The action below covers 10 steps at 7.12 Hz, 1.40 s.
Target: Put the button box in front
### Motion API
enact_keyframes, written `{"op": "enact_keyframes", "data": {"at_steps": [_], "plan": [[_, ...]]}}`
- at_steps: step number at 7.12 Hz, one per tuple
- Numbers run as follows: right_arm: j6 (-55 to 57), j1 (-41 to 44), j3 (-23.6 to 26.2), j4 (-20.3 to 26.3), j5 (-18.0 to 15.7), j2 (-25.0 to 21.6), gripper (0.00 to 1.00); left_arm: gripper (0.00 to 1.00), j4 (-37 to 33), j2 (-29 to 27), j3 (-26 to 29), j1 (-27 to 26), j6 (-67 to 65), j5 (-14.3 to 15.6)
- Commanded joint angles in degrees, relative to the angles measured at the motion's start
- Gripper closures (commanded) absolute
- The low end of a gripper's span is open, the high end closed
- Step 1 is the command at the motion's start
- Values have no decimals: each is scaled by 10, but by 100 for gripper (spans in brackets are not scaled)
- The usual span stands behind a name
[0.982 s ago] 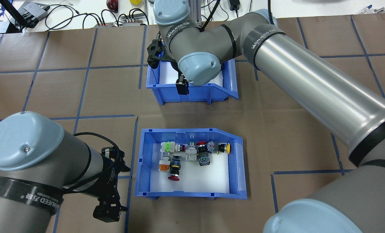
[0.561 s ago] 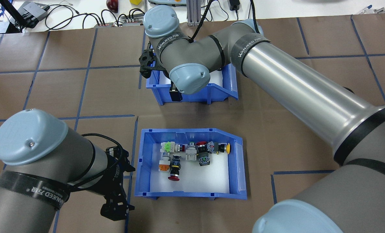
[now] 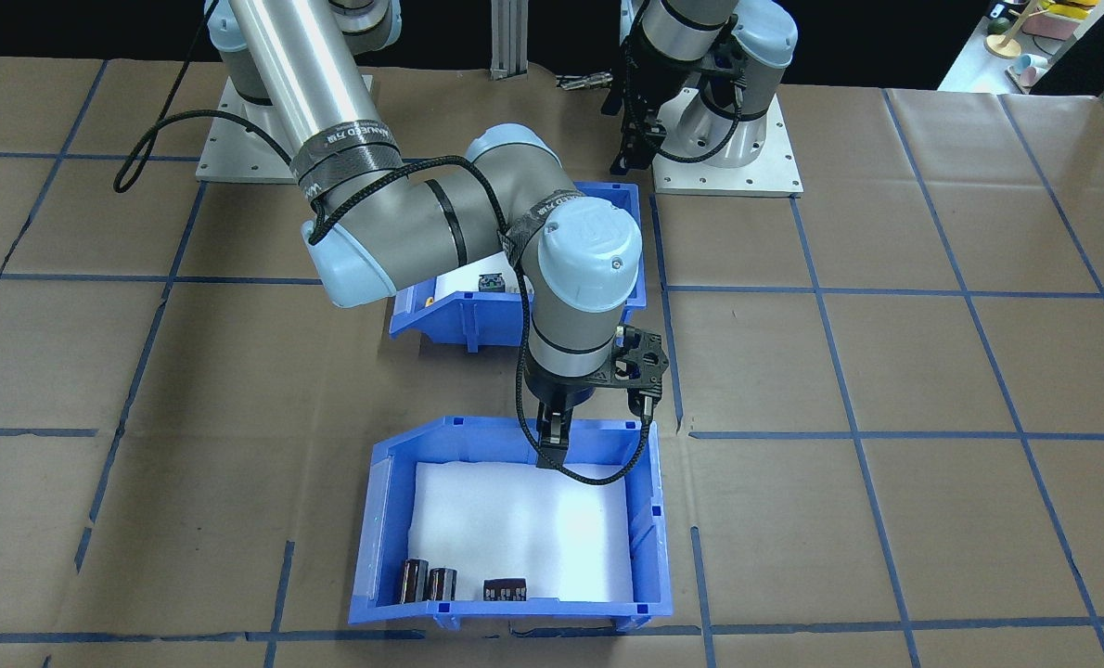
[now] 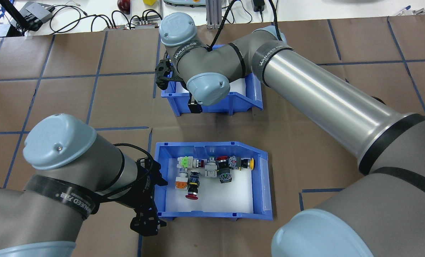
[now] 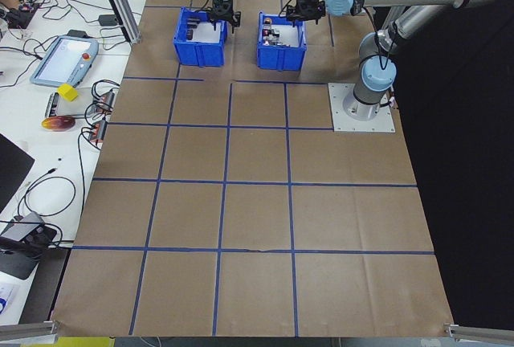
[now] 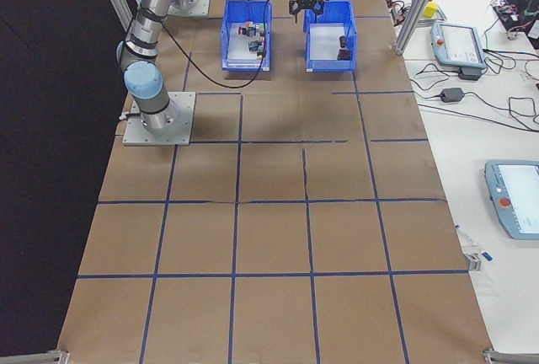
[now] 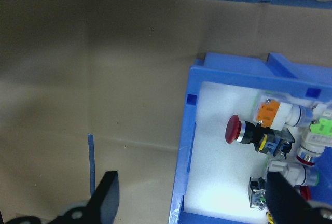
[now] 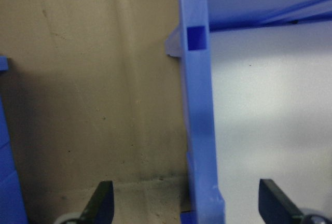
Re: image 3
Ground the blue bin of push buttons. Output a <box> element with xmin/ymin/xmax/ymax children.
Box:
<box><xmin>388</xmin><ymin>181</ymin><xmax>651</xmax><ymax>353</ymax></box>

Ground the blue bin of black parts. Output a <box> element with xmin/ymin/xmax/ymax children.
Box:
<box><xmin>348</xmin><ymin>415</ymin><xmax>674</xmax><ymax>633</ymax></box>

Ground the white foam liner sheet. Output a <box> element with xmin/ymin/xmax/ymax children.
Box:
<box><xmin>404</xmin><ymin>461</ymin><xmax>637</xmax><ymax>603</ymax></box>
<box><xmin>434</xmin><ymin>267</ymin><xmax>518</xmax><ymax>299</ymax></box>

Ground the white side table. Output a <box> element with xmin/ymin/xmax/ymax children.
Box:
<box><xmin>939</xmin><ymin>0</ymin><xmax>1104</xmax><ymax>95</ymax></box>

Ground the wooden stand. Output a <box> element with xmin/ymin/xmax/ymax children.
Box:
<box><xmin>986</xmin><ymin>0</ymin><xmax>1041</xmax><ymax>59</ymax></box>

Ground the light blue cup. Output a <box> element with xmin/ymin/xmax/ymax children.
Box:
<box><xmin>1009</xmin><ymin>54</ymin><xmax>1050</xmax><ymax>90</ymax></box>

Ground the pink and yellow toy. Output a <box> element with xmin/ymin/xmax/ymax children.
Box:
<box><xmin>1021</xmin><ymin>0</ymin><xmax>1101</xmax><ymax>41</ymax></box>

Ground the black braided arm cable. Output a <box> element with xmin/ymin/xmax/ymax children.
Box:
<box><xmin>649</xmin><ymin>79</ymin><xmax>747</xmax><ymax>166</ymax></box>
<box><xmin>114</xmin><ymin>109</ymin><xmax>656</xmax><ymax>489</ymax></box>

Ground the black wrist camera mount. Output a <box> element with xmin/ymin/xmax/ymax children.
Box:
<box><xmin>699</xmin><ymin>42</ymin><xmax>749</xmax><ymax>99</ymax></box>
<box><xmin>598</xmin><ymin>325</ymin><xmax>672</xmax><ymax>421</ymax></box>

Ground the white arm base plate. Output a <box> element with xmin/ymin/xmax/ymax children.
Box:
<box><xmin>652</xmin><ymin>93</ymin><xmax>804</xmax><ymax>199</ymax></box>
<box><xmin>196</xmin><ymin>74</ymin><xmax>378</xmax><ymax>185</ymax></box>

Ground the aluminium frame post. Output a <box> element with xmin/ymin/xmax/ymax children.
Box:
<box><xmin>490</xmin><ymin>0</ymin><xmax>531</xmax><ymax>81</ymax></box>

